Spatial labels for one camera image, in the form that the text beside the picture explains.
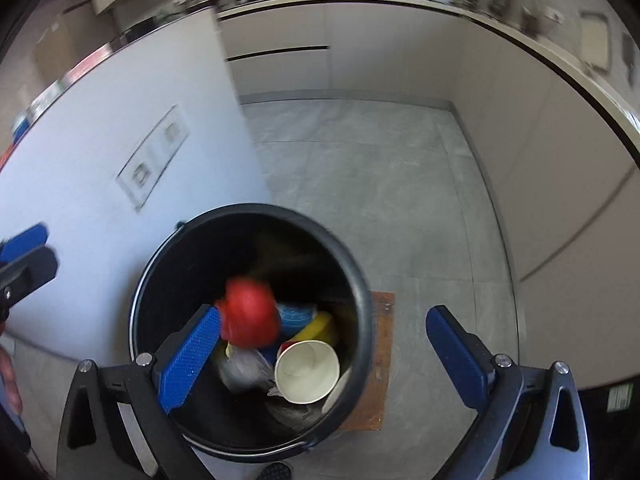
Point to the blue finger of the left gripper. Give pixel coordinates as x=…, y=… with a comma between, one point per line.
x=23, y=276
x=19, y=245

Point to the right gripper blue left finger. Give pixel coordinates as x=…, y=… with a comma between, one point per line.
x=182, y=356

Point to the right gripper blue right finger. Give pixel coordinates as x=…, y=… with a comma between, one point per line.
x=464, y=356

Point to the red plastic bag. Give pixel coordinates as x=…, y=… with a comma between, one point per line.
x=249, y=314

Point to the blue white paper cup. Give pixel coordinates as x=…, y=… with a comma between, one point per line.
x=294, y=319

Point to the red paper cup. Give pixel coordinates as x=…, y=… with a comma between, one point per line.
x=306, y=371

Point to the yellow green sponge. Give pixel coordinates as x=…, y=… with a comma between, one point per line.
x=321, y=328

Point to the black trash bin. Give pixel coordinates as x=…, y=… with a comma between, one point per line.
x=304, y=265

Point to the kitchen cleaver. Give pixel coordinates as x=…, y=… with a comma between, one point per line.
x=629, y=57

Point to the person left hand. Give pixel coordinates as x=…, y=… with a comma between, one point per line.
x=9, y=378

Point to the wooden stool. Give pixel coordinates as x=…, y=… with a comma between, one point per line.
x=369, y=412

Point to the pink checkered tablecloth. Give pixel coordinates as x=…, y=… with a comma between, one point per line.
x=39, y=106

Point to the beige refrigerator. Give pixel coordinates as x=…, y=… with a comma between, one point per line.
x=56, y=52

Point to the utensil holder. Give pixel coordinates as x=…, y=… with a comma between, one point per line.
x=530, y=21

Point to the white cutting board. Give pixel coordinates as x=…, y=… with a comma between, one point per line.
x=595, y=41

